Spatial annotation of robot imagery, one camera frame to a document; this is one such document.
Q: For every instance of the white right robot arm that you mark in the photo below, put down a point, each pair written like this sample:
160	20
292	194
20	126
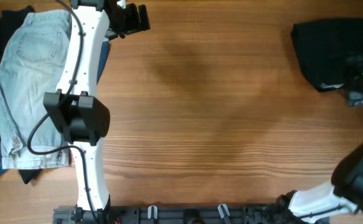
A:
343	194

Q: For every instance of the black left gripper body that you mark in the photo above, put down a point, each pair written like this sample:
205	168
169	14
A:
134	19

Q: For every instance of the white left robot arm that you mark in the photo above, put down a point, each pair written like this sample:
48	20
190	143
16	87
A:
78	115

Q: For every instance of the black garment at pile bottom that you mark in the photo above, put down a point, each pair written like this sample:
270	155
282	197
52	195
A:
0	34

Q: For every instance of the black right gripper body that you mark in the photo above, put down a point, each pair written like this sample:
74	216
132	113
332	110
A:
352	97

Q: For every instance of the light grey denim shorts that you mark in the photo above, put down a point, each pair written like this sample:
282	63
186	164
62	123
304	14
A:
24	45

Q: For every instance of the black shorts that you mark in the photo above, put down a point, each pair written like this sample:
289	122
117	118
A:
324	47

